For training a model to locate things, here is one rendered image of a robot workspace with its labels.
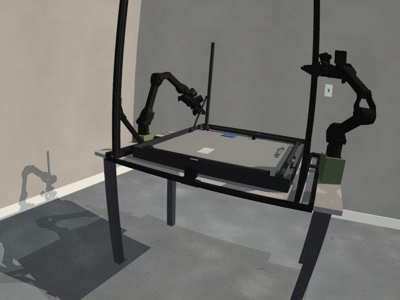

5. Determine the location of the black table rim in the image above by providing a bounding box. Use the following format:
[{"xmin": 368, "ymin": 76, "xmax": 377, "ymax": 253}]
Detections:
[{"xmin": 133, "ymin": 124, "xmax": 305, "ymax": 193}]

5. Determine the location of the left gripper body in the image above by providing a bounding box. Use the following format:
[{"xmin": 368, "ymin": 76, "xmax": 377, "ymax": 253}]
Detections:
[{"xmin": 185, "ymin": 97, "xmax": 200, "ymax": 116}]

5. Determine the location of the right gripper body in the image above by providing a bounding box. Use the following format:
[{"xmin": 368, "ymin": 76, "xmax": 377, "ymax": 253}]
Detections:
[{"xmin": 318, "ymin": 61, "xmax": 336, "ymax": 78}]

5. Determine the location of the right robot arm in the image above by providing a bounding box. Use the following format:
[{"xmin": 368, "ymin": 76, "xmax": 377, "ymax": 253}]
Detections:
[{"xmin": 319, "ymin": 50, "xmax": 376, "ymax": 158}]

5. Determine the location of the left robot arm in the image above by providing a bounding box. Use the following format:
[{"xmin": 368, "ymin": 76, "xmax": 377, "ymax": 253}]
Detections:
[{"xmin": 136, "ymin": 72, "xmax": 197, "ymax": 136}]

